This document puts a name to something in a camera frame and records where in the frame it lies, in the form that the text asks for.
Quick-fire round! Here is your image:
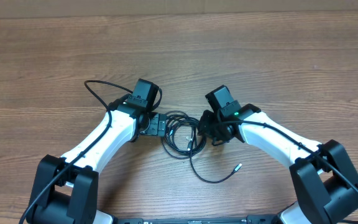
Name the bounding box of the black cable silver connector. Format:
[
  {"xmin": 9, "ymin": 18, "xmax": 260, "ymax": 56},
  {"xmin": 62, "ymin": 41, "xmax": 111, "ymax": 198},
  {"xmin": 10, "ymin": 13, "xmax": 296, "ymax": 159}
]
[{"xmin": 186, "ymin": 137, "xmax": 242, "ymax": 184}]

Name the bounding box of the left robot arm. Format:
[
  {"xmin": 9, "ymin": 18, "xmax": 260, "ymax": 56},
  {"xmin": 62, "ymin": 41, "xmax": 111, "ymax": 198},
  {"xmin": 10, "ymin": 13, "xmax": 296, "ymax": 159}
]
[{"xmin": 19, "ymin": 79, "xmax": 162, "ymax": 223}]

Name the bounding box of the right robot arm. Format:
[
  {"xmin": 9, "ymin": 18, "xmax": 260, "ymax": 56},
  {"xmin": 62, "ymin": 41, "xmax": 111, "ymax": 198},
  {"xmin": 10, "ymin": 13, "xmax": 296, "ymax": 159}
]
[{"xmin": 199, "ymin": 85, "xmax": 358, "ymax": 224}]

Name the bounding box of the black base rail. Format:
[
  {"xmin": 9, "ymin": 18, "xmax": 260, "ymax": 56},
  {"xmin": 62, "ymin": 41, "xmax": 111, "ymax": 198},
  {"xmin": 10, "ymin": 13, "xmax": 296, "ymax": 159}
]
[{"xmin": 112, "ymin": 214, "xmax": 283, "ymax": 224}]

